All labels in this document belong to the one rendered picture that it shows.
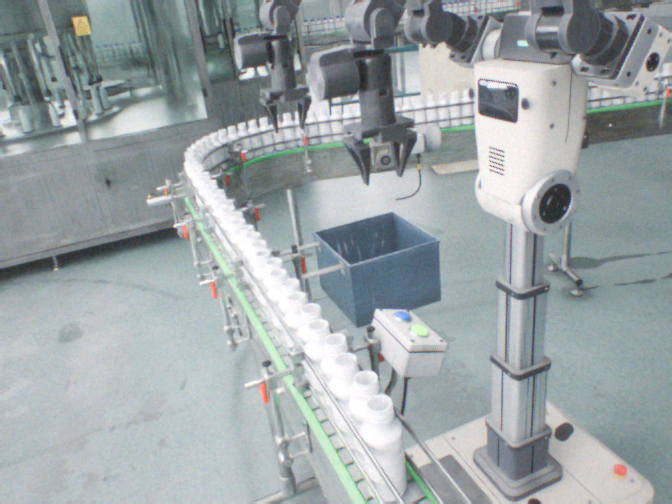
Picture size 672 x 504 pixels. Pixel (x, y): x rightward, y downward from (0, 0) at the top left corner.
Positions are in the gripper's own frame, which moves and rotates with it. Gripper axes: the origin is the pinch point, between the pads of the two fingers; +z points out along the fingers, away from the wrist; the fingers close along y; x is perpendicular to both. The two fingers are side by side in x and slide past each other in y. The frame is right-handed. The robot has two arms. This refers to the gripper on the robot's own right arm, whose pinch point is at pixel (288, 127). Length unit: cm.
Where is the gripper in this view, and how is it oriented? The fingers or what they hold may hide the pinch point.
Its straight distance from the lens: 136.8
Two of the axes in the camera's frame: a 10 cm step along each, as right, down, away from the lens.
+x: 3.9, 3.6, -8.5
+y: -9.2, 2.3, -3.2
